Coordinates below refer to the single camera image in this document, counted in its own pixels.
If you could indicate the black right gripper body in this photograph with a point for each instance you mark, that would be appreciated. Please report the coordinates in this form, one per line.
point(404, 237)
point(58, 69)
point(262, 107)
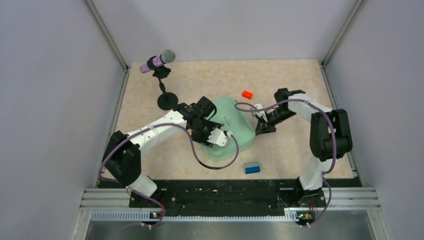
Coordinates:
point(274, 117)

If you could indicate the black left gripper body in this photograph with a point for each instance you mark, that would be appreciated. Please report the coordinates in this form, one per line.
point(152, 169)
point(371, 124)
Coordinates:
point(202, 132)

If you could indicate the green plastic medicine box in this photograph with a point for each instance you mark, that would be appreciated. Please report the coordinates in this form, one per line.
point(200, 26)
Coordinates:
point(234, 121)

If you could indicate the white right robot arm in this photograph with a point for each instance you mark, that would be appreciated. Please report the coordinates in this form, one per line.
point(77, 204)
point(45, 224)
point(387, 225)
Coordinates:
point(329, 137)

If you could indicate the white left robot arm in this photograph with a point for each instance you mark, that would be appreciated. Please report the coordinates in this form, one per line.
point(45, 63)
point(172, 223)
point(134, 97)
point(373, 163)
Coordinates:
point(122, 157)

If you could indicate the black microphone stand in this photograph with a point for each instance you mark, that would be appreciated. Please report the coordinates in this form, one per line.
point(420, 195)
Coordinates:
point(167, 100)

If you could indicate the orange block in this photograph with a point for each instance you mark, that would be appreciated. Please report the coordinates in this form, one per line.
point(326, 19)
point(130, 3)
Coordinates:
point(247, 94)

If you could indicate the blue grey small box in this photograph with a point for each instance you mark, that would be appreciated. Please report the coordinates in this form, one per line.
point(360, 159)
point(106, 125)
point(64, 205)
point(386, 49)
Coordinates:
point(252, 167)

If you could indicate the purple grey microphone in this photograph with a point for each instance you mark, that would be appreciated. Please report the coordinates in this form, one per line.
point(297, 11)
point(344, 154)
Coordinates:
point(155, 62)

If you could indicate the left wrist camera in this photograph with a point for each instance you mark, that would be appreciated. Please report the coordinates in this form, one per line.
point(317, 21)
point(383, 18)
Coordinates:
point(219, 137)

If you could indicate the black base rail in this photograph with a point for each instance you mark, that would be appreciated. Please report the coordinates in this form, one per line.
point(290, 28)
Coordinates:
point(229, 198)

